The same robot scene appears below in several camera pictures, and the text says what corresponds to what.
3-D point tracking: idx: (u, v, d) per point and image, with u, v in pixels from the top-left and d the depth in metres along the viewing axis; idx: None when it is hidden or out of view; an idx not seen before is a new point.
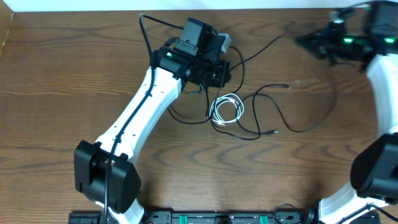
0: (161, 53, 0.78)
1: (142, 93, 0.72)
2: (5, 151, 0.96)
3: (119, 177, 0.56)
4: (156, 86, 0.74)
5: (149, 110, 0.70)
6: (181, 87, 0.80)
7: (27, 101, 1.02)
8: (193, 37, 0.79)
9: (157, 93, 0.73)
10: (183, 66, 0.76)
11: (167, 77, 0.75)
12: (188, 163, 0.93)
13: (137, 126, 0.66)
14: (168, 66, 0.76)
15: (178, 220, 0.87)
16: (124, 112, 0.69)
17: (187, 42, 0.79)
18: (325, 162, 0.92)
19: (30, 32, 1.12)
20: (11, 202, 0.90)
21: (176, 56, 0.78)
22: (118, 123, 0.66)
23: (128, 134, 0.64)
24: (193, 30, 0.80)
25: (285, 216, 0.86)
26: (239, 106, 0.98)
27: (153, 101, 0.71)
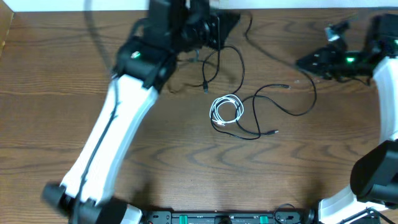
0: (124, 56, 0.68)
1: (108, 113, 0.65)
2: (5, 150, 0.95)
3: (90, 218, 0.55)
4: (122, 104, 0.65)
5: (117, 134, 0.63)
6: (157, 90, 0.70)
7: (26, 100, 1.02)
8: (160, 20, 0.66)
9: (124, 111, 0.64)
10: (153, 71, 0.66)
11: (135, 92, 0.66)
12: (188, 163, 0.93)
13: (106, 157, 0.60)
14: (136, 70, 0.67)
15: (178, 220, 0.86)
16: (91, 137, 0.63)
17: (155, 30, 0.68)
18: (326, 162, 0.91)
19: (30, 33, 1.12)
20: (10, 201, 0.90)
21: (145, 53, 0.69)
22: (84, 155, 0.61)
23: (94, 172, 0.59)
24: (158, 14, 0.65)
25: (285, 216, 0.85)
26: (239, 107, 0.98)
27: (119, 123, 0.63)
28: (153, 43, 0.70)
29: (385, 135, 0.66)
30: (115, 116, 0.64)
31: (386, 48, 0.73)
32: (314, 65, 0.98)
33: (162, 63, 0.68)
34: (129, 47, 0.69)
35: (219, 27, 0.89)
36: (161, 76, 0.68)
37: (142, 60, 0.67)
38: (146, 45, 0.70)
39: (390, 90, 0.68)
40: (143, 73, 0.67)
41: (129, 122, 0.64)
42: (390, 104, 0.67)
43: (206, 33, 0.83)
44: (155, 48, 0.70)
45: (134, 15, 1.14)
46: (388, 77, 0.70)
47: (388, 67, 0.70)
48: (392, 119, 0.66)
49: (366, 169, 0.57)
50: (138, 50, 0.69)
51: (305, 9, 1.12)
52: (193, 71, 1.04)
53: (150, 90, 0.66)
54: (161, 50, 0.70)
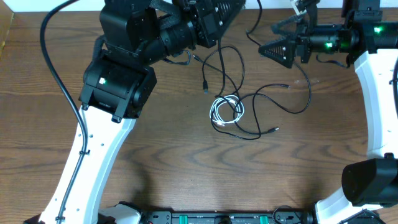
0: (90, 82, 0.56)
1: (77, 149, 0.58)
2: (5, 150, 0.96)
3: None
4: (92, 138, 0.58)
5: (89, 172, 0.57)
6: (132, 117, 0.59)
7: (27, 100, 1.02)
8: (121, 42, 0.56)
9: (96, 146, 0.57)
10: (124, 101, 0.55)
11: (103, 123, 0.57)
12: (189, 163, 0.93)
13: (80, 196, 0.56)
14: (106, 99, 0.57)
15: (178, 220, 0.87)
16: (61, 177, 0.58)
17: (119, 47, 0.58)
18: (325, 162, 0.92)
19: (29, 32, 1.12)
20: (11, 202, 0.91)
21: (114, 80, 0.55)
22: (58, 194, 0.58)
23: (71, 210, 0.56)
24: (116, 31, 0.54)
25: (285, 216, 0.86)
26: (239, 107, 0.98)
27: (92, 160, 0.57)
28: (124, 61, 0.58)
29: (369, 147, 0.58)
30: (85, 152, 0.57)
31: (364, 30, 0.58)
32: (284, 46, 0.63)
33: (135, 86, 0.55)
34: (92, 68, 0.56)
35: (206, 19, 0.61)
36: (137, 102, 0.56)
37: (109, 86, 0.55)
38: (114, 65, 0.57)
39: (372, 91, 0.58)
40: (114, 103, 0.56)
41: (102, 158, 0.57)
42: (374, 107, 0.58)
43: (191, 33, 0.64)
44: (127, 68, 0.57)
45: None
46: (364, 73, 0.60)
47: (368, 63, 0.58)
48: (375, 127, 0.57)
49: (356, 181, 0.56)
50: (105, 73, 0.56)
51: None
52: (193, 71, 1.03)
53: (122, 121, 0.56)
54: (134, 70, 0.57)
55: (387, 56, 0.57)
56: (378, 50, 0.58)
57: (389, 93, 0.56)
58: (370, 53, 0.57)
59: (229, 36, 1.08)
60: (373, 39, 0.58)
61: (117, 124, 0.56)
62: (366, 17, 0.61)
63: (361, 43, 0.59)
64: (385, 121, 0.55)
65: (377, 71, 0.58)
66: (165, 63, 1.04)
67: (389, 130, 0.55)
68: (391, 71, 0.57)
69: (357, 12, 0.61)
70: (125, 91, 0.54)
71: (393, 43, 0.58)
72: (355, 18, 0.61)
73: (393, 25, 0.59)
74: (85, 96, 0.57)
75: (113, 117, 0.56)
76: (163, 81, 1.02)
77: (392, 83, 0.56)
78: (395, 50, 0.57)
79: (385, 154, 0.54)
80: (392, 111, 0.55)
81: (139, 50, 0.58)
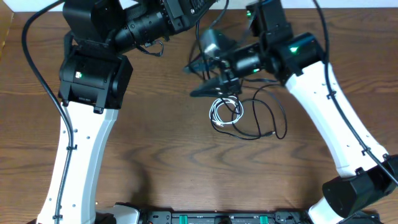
0: (66, 78, 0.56)
1: (64, 145, 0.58)
2: (5, 150, 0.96)
3: None
4: (77, 132, 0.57)
5: (79, 167, 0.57)
6: (114, 107, 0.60)
7: (26, 101, 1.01)
8: (87, 33, 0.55)
9: (82, 140, 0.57)
10: (103, 92, 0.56)
11: (86, 116, 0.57)
12: (187, 163, 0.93)
13: (74, 191, 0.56)
14: (86, 93, 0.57)
15: (178, 220, 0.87)
16: (53, 177, 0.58)
17: (88, 40, 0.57)
18: (324, 162, 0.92)
19: (29, 33, 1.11)
20: (12, 201, 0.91)
21: (88, 73, 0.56)
22: (52, 194, 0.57)
23: (67, 207, 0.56)
24: (81, 23, 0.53)
25: (285, 216, 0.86)
26: (238, 107, 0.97)
27: (81, 155, 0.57)
28: (97, 55, 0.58)
29: (336, 164, 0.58)
30: (73, 147, 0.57)
31: (283, 54, 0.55)
32: (218, 87, 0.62)
33: (112, 75, 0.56)
34: (66, 65, 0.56)
35: (169, 2, 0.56)
36: (116, 91, 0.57)
37: (86, 78, 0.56)
38: (89, 58, 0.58)
39: (316, 110, 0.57)
40: (94, 96, 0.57)
41: (89, 152, 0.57)
42: (324, 126, 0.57)
43: (160, 23, 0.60)
44: (101, 60, 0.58)
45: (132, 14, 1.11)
46: (300, 96, 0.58)
47: (300, 84, 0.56)
48: (334, 144, 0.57)
49: (339, 197, 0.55)
50: (80, 68, 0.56)
51: (307, 9, 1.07)
52: None
53: (104, 112, 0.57)
54: (109, 61, 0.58)
55: (314, 72, 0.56)
56: (303, 69, 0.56)
57: (331, 108, 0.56)
58: (298, 75, 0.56)
59: None
60: (294, 60, 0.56)
61: (101, 114, 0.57)
62: (278, 34, 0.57)
63: (285, 65, 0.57)
64: (339, 137, 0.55)
65: (312, 91, 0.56)
66: (165, 63, 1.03)
67: (348, 145, 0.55)
68: (324, 85, 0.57)
69: (269, 32, 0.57)
70: (104, 81, 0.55)
71: (313, 53, 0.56)
72: (268, 40, 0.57)
73: (306, 38, 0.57)
74: (64, 92, 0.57)
75: (96, 108, 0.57)
76: (162, 81, 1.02)
77: (330, 97, 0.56)
78: (318, 63, 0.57)
79: (355, 171, 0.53)
80: (340, 126, 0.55)
81: (108, 39, 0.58)
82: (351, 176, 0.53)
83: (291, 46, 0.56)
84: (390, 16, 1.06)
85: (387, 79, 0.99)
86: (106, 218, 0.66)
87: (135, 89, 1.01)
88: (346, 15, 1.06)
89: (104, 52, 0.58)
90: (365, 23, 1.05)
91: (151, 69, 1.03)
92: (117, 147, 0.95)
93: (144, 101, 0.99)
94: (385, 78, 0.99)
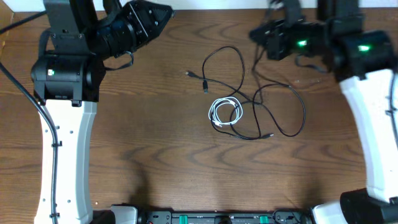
0: (40, 78, 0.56)
1: (48, 145, 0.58)
2: (5, 151, 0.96)
3: None
4: (60, 129, 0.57)
5: (68, 163, 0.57)
6: (92, 99, 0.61)
7: (26, 100, 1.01)
8: (65, 24, 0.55)
9: (65, 135, 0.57)
10: (78, 85, 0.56)
11: (68, 112, 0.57)
12: (186, 163, 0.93)
13: (68, 189, 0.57)
14: (62, 89, 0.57)
15: (178, 220, 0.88)
16: (43, 177, 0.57)
17: (64, 34, 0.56)
18: (325, 162, 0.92)
19: (27, 32, 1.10)
20: (12, 201, 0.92)
21: (60, 68, 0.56)
22: (45, 194, 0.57)
23: (62, 203, 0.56)
24: (60, 15, 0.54)
25: (285, 216, 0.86)
26: (237, 108, 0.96)
27: (67, 151, 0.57)
28: (68, 50, 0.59)
29: (369, 182, 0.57)
30: (56, 144, 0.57)
31: (350, 50, 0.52)
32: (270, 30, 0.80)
33: (84, 68, 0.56)
34: (38, 65, 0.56)
35: (140, 17, 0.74)
36: (91, 83, 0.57)
37: (59, 74, 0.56)
38: (60, 56, 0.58)
39: (366, 122, 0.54)
40: (71, 91, 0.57)
41: (75, 146, 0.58)
42: (372, 140, 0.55)
43: (131, 35, 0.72)
44: (72, 55, 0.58)
45: None
46: (356, 101, 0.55)
47: (359, 92, 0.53)
48: (375, 163, 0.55)
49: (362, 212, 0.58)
50: (51, 65, 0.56)
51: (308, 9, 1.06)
52: (192, 71, 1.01)
53: (83, 104, 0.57)
54: (81, 55, 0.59)
55: (377, 84, 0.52)
56: (367, 74, 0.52)
57: (386, 125, 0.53)
58: (360, 79, 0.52)
59: (229, 35, 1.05)
60: (361, 61, 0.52)
61: (79, 107, 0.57)
62: (346, 27, 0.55)
63: (348, 64, 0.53)
64: (385, 159, 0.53)
65: (370, 102, 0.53)
66: (165, 63, 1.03)
67: (391, 170, 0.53)
68: (386, 98, 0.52)
69: (337, 20, 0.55)
70: (76, 74, 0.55)
71: (383, 60, 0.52)
72: (335, 28, 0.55)
73: (381, 38, 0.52)
74: (40, 93, 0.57)
75: (73, 102, 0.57)
76: (162, 81, 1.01)
77: (389, 112, 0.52)
78: (385, 72, 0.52)
79: (389, 198, 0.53)
80: (389, 146, 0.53)
81: (84, 31, 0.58)
82: (384, 202, 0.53)
83: (363, 45, 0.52)
84: (392, 16, 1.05)
85: None
86: (104, 213, 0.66)
87: (135, 89, 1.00)
88: None
89: (79, 46, 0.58)
90: (366, 23, 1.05)
91: (150, 68, 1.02)
92: (117, 147, 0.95)
93: (144, 101, 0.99)
94: None
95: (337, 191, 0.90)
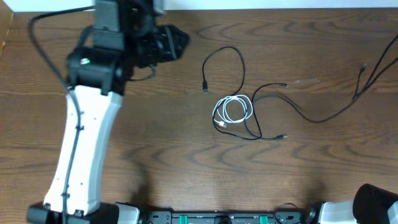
0: (73, 65, 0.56)
1: (71, 127, 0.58)
2: (5, 151, 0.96)
3: None
4: (84, 114, 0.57)
5: (87, 149, 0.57)
6: (119, 93, 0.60)
7: (27, 101, 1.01)
8: (109, 21, 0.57)
9: (89, 120, 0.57)
10: (108, 78, 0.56)
11: (94, 99, 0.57)
12: (187, 163, 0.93)
13: (83, 172, 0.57)
14: (92, 80, 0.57)
15: (178, 220, 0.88)
16: (61, 156, 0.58)
17: (105, 30, 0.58)
18: (326, 162, 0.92)
19: (28, 33, 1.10)
20: (12, 201, 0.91)
21: (95, 60, 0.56)
22: (60, 173, 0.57)
23: (74, 186, 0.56)
24: (104, 11, 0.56)
25: (285, 216, 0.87)
26: (246, 110, 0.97)
27: (88, 135, 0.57)
28: (106, 45, 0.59)
29: None
30: (80, 127, 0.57)
31: None
32: None
33: (117, 63, 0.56)
34: (74, 53, 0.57)
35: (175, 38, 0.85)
36: (120, 77, 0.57)
37: (91, 65, 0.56)
38: (95, 48, 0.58)
39: None
40: (100, 82, 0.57)
41: (97, 132, 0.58)
42: None
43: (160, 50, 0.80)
44: (106, 50, 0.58)
45: None
46: None
47: None
48: None
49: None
50: (86, 55, 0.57)
51: (308, 9, 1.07)
52: (192, 71, 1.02)
53: (110, 94, 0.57)
54: (115, 50, 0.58)
55: None
56: None
57: None
58: None
59: (229, 36, 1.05)
60: None
61: (106, 97, 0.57)
62: None
63: None
64: None
65: None
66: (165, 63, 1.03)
67: None
68: None
69: None
70: (108, 67, 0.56)
71: None
72: None
73: None
74: (71, 79, 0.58)
75: (101, 91, 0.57)
76: (163, 81, 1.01)
77: None
78: None
79: None
80: None
81: (124, 31, 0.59)
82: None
83: None
84: (392, 16, 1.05)
85: (387, 79, 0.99)
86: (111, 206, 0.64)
87: (135, 89, 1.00)
88: (347, 16, 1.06)
89: (116, 43, 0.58)
90: (366, 23, 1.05)
91: None
92: (117, 147, 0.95)
93: (144, 101, 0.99)
94: (385, 78, 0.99)
95: (339, 191, 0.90)
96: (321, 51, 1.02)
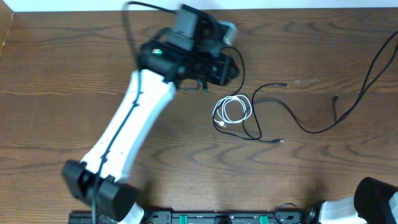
0: (146, 51, 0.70)
1: (130, 102, 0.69)
2: (5, 151, 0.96)
3: (107, 197, 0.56)
4: (143, 94, 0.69)
5: (137, 124, 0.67)
6: (174, 86, 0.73)
7: (27, 101, 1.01)
8: (185, 28, 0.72)
9: (145, 101, 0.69)
10: (171, 70, 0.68)
11: (155, 84, 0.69)
12: (188, 163, 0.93)
13: (126, 142, 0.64)
14: (157, 68, 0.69)
15: (178, 220, 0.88)
16: (112, 124, 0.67)
17: (181, 35, 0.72)
18: (326, 162, 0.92)
19: (28, 33, 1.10)
20: (11, 202, 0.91)
21: (166, 51, 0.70)
22: (106, 138, 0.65)
23: (115, 152, 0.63)
24: (183, 20, 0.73)
25: (285, 216, 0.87)
26: (246, 110, 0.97)
27: (140, 112, 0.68)
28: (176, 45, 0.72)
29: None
30: (136, 103, 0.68)
31: None
32: None
33: (181, 61, 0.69)
34: (152, 43, 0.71)
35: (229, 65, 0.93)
36: (180, 74, 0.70)
37: (161, 55, 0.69)
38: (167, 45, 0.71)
39: None
40: (163, 71, 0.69)
41: (148, 112, 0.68)
42: None
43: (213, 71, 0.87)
44: (176, 48, 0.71)
45: (132, 15, 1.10)
46: None
47: None
48: None
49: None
50: (160, 46, 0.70)
51: (308, 9, 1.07)
52: None
53: (169, 84, 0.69)
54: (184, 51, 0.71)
55: None
56: None
57: None
58: None
59: None
60: None
61: (165, 85, 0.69)
62: None
63: None
64: None
65: None
66: None
67: None
68: None
69: None
70: (175, 61, 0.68)
71: None
72: None
73: None
74: (141, 63, 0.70)
75: (163, 79, 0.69)
76: None
77: None
78: None
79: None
80: None
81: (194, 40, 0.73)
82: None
83: None
84: (392, 15, 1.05)
85: (387, 79, 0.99)
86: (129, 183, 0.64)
87: None
88: (347, 15, 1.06)
89: (185, 45, 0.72)
90: (367, 23, 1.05)
91: None
92: None
93: None
94: (385, 78, 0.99)
95: (339, 191, 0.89)
96: (321, 51, 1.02)
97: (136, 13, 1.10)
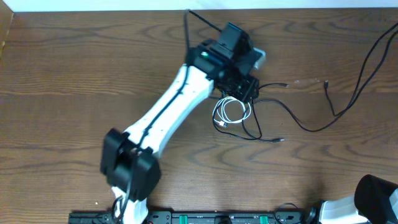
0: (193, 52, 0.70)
1: (175, 89, 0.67)
2: (4, 151, 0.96)
3: (144, 168, 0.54)
4: (188, 85, 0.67)
5: (178, 111, 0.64)
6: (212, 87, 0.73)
7: (27, 101, 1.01)
8: (230, 40, 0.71)
9: (188, 91, 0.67)
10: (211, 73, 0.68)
11: (199, 78, 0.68)
12: (188, 163, 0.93)
13: (165, 122, 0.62)
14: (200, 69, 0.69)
15: (178, 219, 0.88)
16: (155, 104, 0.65)
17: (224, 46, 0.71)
18: (325, 162, 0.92)
19: (28, 33, 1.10)
20: (10, 202, 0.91)
21: (211, 56, 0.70)
22: (148, 115, 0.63)
23: (156, 129, 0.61)
24: (230, 33, 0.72)
25: (285, 216, 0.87)
26: (245, 110, 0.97)
27: (183, 101, 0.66)
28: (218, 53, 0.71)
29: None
30: (181, 91, 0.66)
31: None
32: None
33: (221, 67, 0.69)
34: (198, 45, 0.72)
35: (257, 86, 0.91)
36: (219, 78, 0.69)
37: (205, 59, 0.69)
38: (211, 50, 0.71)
39: None
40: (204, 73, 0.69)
41: (189, 103, 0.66)
42: None
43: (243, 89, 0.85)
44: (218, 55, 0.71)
45: (132, 15, 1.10)
46: None
47: None
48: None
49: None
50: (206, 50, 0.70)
51: (308, 9, 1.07)
52: None
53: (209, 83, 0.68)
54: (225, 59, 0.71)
55: None
56: None
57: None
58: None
59: None
60: None
61: (208, 82, 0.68)
62: None
63: None
64: None
65: None
66: (166, 63, 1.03)
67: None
68: None
69: None
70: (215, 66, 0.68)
71: None
72: None
73: None
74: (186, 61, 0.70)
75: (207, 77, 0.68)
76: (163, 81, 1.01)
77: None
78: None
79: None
80: None
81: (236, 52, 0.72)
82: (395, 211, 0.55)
83: None
84: (391, 15, 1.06)
85: (386, 79, 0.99)
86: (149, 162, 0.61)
87: (135, 89, 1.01)
88: (347, 16, 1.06)
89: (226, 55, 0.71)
90: (366, 23, 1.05)
91: (151, 69, 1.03)
92: None
93: (145, 101, 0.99)
94: (385, 78, 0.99)
95: (339, 191, 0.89)
96: (321, 51, 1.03)
97: (136, 13, 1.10)
